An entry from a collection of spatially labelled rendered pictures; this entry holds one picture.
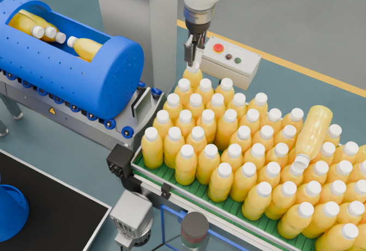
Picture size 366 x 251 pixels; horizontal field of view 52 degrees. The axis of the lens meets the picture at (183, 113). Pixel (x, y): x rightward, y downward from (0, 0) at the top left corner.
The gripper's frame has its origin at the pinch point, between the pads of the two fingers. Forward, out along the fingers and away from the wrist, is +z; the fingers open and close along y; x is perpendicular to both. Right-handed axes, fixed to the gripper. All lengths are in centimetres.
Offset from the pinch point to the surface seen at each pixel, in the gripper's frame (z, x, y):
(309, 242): 25, 58, 30
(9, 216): 80, -59, 65
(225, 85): 4.3, 12.8, 1.3
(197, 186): 24.8, 18.3, 30.3
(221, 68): 8.2, 7.8, -7.6
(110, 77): -3.6, -18.6, 22.0
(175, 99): 4.3, 0.6, 14.7
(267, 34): 115, -1, -140
